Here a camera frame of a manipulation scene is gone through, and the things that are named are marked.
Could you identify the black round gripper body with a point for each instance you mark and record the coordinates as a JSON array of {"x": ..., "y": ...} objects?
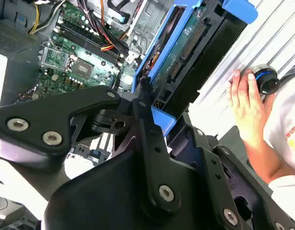
[{"x": 101, "y": 203}]

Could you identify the person's bare hand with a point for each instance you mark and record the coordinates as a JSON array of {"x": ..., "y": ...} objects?
[{"x": 248, "y": 107}]

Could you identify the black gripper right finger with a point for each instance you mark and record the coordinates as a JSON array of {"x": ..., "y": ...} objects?
[{"x": 216, "y": 177}]

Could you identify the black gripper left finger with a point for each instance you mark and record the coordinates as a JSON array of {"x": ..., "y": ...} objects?
[{"x": 41, "y": 115}]

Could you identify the round black blue-ringed tool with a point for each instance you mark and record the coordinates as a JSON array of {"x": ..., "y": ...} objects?
[{"x": 267, "y": 81}]

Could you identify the hard disk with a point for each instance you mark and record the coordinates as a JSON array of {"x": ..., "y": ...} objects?
[{"x": 185, "y": 48}]

